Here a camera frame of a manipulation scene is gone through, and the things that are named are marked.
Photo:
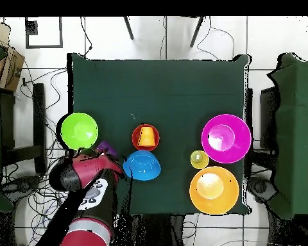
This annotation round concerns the small red-orange bowl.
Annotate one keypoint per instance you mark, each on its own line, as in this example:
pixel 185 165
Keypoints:
pixel 135 138

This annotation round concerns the pink bowl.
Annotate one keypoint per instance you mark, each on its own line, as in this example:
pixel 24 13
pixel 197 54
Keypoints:
pixel 225 138

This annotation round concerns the black square frame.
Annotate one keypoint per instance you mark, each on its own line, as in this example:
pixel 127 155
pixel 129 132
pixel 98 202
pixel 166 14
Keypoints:
pixel 43 46

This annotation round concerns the yellow cup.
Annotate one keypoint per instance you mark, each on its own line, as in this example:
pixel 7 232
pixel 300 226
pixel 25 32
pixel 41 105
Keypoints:
pixel 199 159

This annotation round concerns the black bench stand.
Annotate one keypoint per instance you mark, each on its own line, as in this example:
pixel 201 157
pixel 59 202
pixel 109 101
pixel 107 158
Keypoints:
pixel 39 115

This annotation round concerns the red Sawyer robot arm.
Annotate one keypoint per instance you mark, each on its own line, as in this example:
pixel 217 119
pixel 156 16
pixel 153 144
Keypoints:
pixel 92 169

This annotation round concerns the black tripod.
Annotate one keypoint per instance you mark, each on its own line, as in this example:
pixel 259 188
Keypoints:
pixel 128 29

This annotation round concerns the dark green table cloth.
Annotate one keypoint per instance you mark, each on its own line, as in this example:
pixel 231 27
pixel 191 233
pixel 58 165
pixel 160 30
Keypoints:
pixel 156 84

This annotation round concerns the purple cup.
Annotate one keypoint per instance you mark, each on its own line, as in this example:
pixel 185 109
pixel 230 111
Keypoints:
pixel 107 148

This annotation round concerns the black box stand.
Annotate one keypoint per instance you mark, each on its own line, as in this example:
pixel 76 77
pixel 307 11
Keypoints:
pixel 268 115

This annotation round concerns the lime green bowl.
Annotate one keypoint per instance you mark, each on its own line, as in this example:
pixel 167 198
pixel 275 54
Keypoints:
pixel 79 130

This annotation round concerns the large yellow-orange bowl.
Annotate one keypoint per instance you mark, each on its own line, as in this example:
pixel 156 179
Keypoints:
pixel 214 191

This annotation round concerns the cardboard box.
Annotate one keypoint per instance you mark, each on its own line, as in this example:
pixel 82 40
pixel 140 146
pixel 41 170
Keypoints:
pixel 11 69

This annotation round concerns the deep blue bowl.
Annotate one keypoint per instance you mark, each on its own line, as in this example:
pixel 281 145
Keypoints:
pixel 142 166

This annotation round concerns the dark grey round base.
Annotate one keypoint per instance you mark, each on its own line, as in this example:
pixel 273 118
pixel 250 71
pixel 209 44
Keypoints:
pixel 260 188
pixel 21 185

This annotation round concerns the orange cup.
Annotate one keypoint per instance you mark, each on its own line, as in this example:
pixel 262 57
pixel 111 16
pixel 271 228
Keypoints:
pixel 146 137

